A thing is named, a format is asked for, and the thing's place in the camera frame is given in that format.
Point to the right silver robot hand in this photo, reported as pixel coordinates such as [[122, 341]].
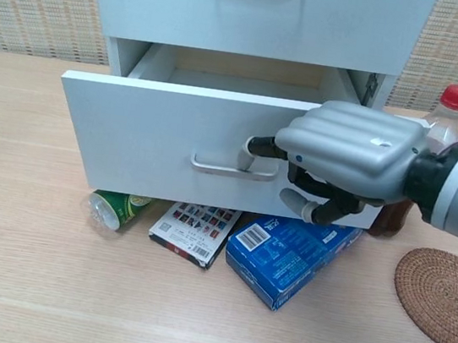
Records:
[[352, 146]]

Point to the green label plastic bottle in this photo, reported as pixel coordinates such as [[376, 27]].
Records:
[[116, 211]]

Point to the red cap cola bottle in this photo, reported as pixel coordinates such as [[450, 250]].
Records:
[[457, 99]]

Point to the round woven rattan coaster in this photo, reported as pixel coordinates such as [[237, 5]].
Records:
[[445, 300]]

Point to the white card box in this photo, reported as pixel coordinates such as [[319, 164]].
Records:
[[190, 234]]

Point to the blue Oreo cookie box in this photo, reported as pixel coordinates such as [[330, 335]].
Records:
[[276, 263]]

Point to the white cabinet drawer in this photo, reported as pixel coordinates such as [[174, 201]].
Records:
[[131, 136], [149, 7]]

